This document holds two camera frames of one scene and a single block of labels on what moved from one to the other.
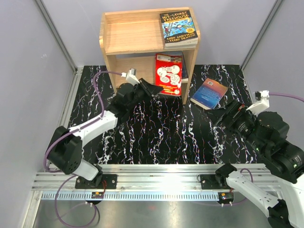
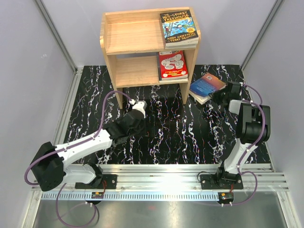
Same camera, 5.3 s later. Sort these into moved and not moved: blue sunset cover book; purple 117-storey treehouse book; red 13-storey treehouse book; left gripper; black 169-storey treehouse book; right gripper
Moved: red 13-storey treehouse book; right gripper; left gripper; blue sunset cover book
Not moved: black 169-storey treehouse book; purple 117-storey treehouse book
